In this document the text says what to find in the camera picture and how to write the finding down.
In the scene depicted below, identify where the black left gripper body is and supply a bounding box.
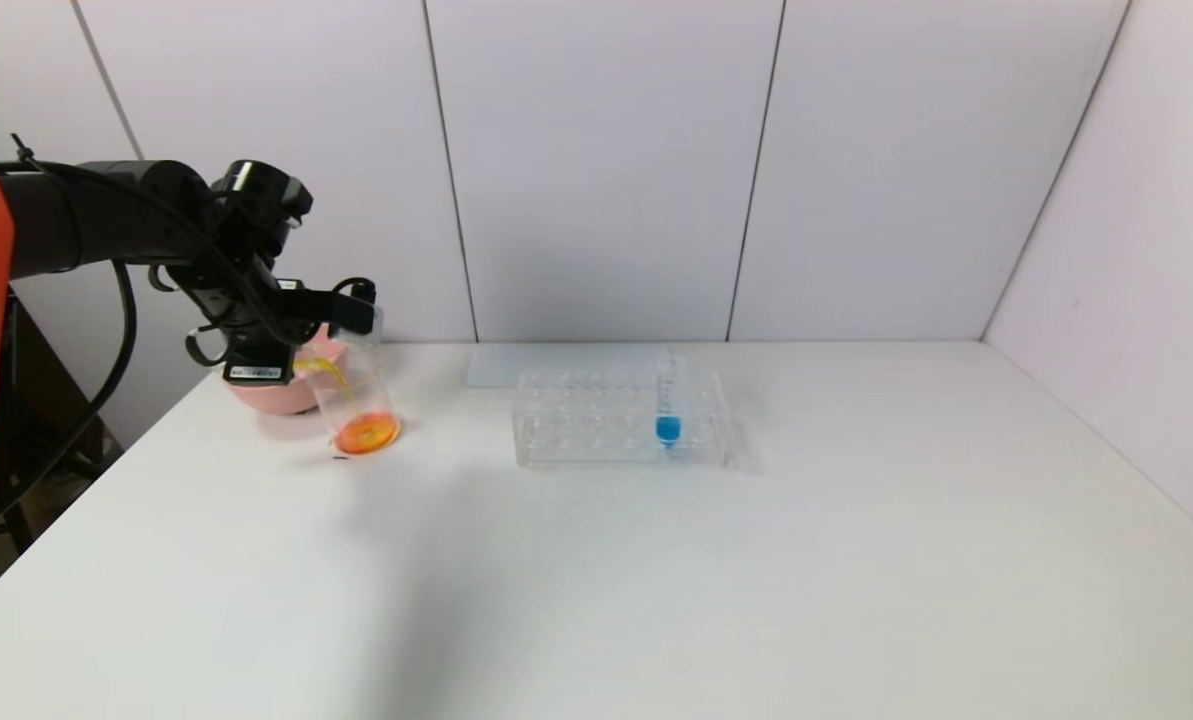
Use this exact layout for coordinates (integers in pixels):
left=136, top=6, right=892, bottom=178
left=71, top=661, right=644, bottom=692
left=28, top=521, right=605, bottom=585
left=221, top=336, right=298, bottom=386

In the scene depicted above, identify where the test tube with yellow pigment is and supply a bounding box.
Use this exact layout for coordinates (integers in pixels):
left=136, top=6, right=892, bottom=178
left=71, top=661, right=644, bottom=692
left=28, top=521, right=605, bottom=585
left=296, top=300, right=386, bottom=381

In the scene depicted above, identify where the clear glass beaker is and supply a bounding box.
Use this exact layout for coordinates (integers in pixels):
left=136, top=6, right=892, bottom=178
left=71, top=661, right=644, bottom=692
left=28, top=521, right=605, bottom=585
left=305, top=340, right=403, bottom=459

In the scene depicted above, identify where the clear acrylic test tube rack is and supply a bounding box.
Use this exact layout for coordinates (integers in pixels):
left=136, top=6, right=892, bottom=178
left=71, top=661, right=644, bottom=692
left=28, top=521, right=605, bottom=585
left=513, top=368, right=730, bottom=470

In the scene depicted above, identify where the test tube with blue pigment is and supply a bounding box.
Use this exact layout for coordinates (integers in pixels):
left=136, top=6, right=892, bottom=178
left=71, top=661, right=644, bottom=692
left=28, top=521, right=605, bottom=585
left=654, top=346, right=683, bottom=452

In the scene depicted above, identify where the pink bowl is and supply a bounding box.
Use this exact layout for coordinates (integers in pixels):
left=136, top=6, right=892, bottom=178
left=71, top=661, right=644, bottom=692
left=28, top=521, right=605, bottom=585
left=224, top=325, right=349, bottom=417

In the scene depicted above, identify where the dark chair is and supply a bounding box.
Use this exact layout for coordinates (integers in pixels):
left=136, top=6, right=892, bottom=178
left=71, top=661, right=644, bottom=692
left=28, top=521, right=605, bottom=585
left=0, top=300, right=125, bottom=551

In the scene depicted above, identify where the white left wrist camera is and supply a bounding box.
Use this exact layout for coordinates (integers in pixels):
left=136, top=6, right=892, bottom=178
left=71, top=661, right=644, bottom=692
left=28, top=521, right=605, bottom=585
left=221, top=360, right=290, bottom=388

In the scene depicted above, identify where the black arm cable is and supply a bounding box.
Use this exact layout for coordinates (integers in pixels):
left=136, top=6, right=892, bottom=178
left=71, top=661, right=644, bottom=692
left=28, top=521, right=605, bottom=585
left=0, top=258, right=139, bottom=533

